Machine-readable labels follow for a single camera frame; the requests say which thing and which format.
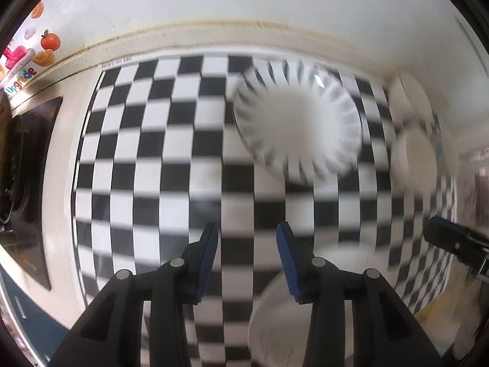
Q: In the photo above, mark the black and white checkered mat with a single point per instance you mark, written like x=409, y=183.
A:
x=152, y=153

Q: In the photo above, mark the white bowl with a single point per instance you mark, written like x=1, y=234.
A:
x=279, y=325
x=416, y=160
x=414, y=95

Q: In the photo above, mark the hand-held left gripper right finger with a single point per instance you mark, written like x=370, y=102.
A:
x=289, y=267

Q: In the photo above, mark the white fluted plate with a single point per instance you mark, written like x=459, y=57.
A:
x=298, y=122

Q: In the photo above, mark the pink wall sticker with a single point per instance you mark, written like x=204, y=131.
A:
x=17, y=55

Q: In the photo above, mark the orange fruit wall sticker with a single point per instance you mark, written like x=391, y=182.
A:
x=51, y=41

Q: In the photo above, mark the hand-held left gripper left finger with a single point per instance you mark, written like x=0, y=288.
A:
x=208, y=263

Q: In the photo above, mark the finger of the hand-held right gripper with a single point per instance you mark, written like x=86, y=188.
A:
x=450, y=237

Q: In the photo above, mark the blue cabinet front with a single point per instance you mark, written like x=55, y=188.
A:
x=26, y=317

